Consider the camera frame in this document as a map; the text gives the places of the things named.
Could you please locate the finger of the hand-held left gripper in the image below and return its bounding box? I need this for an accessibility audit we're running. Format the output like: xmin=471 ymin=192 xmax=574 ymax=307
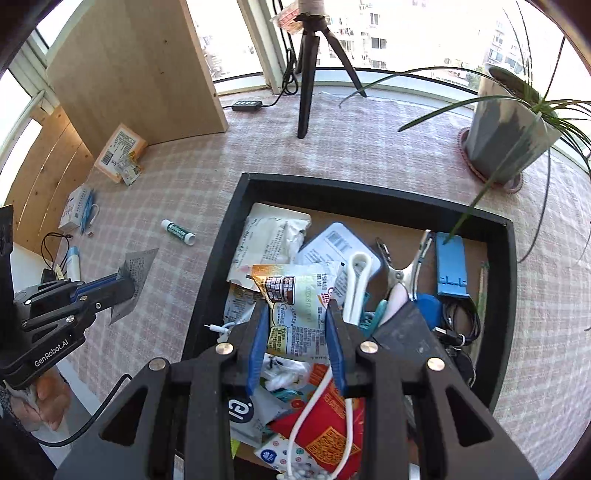
xmin=22 ymin=288 xmax=137 ymax=343
xmin=14 ymin=271 xmax=136 ymax=309

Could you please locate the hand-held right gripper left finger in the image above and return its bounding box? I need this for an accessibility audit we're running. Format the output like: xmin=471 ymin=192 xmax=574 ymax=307
xmin=54 ymin=302 xmax=271 ymax=480

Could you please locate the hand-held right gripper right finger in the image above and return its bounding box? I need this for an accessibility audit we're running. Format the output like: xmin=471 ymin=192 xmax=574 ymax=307
xmin=325 ymin=302 xmax=539 ymax=480

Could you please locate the grey sachet with dark circle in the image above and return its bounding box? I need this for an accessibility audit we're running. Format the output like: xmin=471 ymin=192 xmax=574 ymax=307
xmin=226 ymin=385 xmax=278 ymax=439
xmin=108 ymin=248 xmax=160 ymax=326

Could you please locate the white drink mix packet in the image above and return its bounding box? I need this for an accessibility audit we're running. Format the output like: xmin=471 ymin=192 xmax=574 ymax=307
xmin=251 ymin=260 xmax=345 ymax=364

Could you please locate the black tray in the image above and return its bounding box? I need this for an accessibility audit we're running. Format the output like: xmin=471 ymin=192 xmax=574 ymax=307
xmin=182 ymin=172 xmax=518 ymax=480

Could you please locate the pink checked tablecloth desktop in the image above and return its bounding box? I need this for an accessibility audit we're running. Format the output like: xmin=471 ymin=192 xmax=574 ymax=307
xmin=9 ymin=90 xmax=591 ymax=480

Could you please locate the person's left hand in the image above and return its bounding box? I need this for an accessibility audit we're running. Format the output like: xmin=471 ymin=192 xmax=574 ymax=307
xmin=25 ymin=371 xmax=72 ymax=432

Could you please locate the white sunscreen bottle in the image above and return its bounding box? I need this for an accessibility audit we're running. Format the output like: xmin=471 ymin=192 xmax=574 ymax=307
xmin=64 ymin=246 xmax=82 ymax=283

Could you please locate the white printed packet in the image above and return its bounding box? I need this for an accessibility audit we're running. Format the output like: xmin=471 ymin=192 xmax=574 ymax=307
xmin=223 ymin=283 xmax=260 ymax=327

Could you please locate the teal plastic clip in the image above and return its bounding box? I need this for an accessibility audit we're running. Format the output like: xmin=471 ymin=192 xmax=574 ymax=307
xmin=358 ymin=300 xmax=389 ymax=335

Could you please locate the blue packet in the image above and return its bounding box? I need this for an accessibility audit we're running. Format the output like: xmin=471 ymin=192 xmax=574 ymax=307
xmin=79 ymin=188 xmax=96 ymax=237

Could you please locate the red printed bag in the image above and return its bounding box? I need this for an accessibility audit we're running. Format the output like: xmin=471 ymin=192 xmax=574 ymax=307
xmin=270 ymin=364 xmax=368 ymax=480

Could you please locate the peach tube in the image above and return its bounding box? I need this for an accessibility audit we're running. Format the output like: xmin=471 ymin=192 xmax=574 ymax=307
xmin=383 ymin=282 xmax=411 ymax=324

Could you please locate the white floral printed box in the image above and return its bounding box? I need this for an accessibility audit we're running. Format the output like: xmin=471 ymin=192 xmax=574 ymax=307
xmin=58 ymin=185 xmax=95 ymax=232

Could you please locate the green white lip balm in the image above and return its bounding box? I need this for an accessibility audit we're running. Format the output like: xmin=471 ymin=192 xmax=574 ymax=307
xmin=161 ymin=219 xmax=197 ymax=247

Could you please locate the white dotted packet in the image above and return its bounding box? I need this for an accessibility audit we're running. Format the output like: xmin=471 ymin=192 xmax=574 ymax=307
xmin=254 ymin=434 xmax=317 ymax=478

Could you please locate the blue round tape measure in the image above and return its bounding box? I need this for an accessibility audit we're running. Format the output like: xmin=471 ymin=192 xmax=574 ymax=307
xmin=414 ymin=295 xmax=445 ymax=330

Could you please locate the silver metal clamp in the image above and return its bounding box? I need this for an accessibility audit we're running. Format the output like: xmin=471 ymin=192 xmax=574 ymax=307
xmin=375 ymin=230 xmax=435 ymax=303

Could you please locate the white torn packet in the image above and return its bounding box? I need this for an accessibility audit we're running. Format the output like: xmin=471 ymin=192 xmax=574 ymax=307
xmin=228 ymin=203 xmax=313 ymax=291

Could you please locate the wooden slat board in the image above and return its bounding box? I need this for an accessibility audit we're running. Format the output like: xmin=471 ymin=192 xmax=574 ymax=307
xmin=2 ymin=106 xmax=95 ymax=259

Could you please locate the black silver key clip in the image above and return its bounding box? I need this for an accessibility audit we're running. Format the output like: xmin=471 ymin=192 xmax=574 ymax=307
xmin=443 ymin=344 xmax=476 ymax=386

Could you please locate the orange tissue pack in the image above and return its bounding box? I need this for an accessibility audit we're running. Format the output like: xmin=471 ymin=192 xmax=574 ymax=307
xmin=93 ymin=123 xmax=149 ymax=182

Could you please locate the blue phone stand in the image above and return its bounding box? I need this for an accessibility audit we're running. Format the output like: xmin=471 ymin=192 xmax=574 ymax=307
xmin=435 ymin=232 xmax=471 ymax=297

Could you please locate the wooden upright panel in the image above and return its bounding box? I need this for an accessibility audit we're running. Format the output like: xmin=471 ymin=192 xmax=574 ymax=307
xmin=45 ymin=0 xmax=228 ymax=147

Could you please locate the pink round coaster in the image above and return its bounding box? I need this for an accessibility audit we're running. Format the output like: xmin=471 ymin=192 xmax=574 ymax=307
xmin=457 ymin=127 xmax=526 ymax=193

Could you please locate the grey plant pot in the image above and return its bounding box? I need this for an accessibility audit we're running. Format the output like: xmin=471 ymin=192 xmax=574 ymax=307
xmin=463 ymin=65 xmax=563 ymax=185

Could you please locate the black tripod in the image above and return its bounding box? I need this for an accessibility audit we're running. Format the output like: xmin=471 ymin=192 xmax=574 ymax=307
xmin=294 ymin=13 xmax=369 ymax=140

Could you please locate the window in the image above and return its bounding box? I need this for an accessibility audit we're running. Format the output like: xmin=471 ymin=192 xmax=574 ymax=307
xmin=0 ymin=0 xmax=591 ymax=153

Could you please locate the green spider plant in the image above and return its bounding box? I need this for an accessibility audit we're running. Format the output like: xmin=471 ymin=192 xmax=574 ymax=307
xmin=339 ymin=0 xmax=591 ymax=333

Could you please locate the white audio jack cable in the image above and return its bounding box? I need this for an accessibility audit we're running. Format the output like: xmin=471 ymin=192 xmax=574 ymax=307
xmin=204 ymin=320 xmax=242 ymax=341

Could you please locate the black USB cable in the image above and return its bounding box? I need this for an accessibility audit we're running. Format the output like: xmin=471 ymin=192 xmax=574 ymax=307
xmin=41 ymin=233 xmax=74 ymax=283

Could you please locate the white USB cable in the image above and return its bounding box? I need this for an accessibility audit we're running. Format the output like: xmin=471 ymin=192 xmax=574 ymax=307
xmin=83 ymin=202 xmax=101 ymax=237

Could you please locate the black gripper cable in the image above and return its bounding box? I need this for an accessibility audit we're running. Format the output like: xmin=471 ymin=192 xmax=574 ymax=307
xmin=36 ymin=373 xmax=136 ymax=447

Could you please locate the black coiled cable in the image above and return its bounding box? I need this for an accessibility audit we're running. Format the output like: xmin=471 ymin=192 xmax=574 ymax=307
xmin=436 ymin=295 xmax=482 ymax=348

